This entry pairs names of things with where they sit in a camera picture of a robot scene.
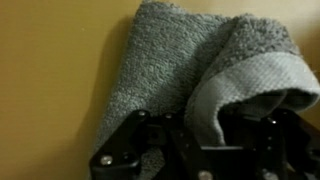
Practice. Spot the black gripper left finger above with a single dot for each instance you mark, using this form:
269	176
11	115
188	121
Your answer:
116	160

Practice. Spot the grey terry towel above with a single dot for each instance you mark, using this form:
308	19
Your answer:
166	60

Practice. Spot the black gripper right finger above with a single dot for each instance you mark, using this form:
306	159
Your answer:
290	150

